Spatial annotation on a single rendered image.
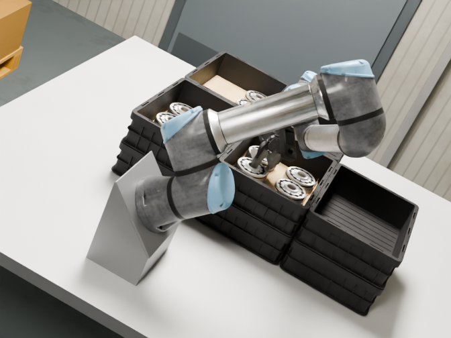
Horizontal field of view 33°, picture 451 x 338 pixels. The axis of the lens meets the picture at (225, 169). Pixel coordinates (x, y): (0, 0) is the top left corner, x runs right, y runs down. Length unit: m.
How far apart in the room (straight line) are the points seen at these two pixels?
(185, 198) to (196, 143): 0.14
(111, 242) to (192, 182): 0.28
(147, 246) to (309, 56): 2.92
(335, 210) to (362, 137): 0.67
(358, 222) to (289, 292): 0.38
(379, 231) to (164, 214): 0.84
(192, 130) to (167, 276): 0.45
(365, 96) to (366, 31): 2.78
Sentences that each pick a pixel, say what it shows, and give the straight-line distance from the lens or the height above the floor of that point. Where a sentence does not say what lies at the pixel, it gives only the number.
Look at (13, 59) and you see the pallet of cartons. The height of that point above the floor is 0.08.
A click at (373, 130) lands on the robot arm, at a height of 1.31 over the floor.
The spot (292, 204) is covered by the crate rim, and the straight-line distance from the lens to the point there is 2.21.
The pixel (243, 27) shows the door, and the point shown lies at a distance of 4.80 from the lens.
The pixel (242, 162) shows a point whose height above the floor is 0.86.
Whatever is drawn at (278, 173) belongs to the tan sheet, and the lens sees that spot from 2.53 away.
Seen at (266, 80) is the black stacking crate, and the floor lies 0.91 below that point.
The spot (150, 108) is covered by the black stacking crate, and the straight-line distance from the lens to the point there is 2.43.
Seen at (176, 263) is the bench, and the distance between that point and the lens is 2.16.
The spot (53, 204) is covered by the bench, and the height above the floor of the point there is 0.70.
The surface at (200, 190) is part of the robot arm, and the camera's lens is 1.89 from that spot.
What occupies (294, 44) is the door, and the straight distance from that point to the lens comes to 4.73.
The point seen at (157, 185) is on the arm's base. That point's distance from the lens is 1.96.
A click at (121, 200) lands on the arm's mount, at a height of 0.92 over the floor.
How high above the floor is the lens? 1.99
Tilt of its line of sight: 29 degrees down
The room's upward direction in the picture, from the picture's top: 25 degrees clockwise
